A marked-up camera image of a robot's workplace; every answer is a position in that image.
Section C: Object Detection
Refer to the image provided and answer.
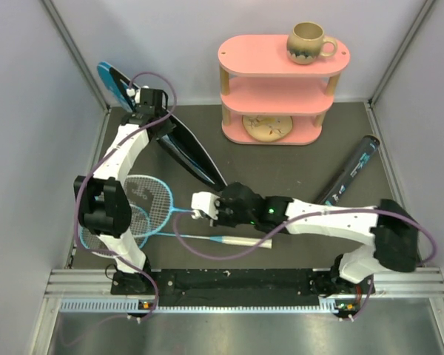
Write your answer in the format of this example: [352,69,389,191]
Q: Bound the blue sport racket bag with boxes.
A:
[97,61,227,192]

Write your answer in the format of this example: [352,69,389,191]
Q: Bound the blue badminton racket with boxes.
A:
[79,204,258,258]
[124,175,190,238]

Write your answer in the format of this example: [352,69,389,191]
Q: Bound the black shuttlecock tube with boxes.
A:
[313,135,380,206]

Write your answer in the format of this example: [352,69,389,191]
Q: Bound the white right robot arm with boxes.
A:
[207,183,418,293]

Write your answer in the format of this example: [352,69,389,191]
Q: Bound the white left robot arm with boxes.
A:
[73,87,172,295]

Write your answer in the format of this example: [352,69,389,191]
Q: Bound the round painted beige coaster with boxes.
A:
[241,115,293,143]

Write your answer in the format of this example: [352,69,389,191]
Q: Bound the pink three-tier shelf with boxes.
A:
[218,35,350,145]

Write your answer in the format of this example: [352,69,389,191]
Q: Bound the beige ceramic mug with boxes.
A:
[286,22,337,65]

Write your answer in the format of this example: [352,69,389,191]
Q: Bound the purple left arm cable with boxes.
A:
[73,70,178,319]

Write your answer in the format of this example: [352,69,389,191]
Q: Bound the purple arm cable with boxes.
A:
[73,70,178,319]
[172,209,440,322]

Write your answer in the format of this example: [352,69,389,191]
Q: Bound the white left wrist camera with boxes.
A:
[127,88,141,104]

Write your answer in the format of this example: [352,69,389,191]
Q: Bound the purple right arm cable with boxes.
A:
[172,209,440,322]

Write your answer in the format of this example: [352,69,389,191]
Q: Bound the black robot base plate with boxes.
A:
[110,268,371,308]

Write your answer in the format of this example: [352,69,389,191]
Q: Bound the grey slotted cable duct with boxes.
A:
[58,297,360,315]

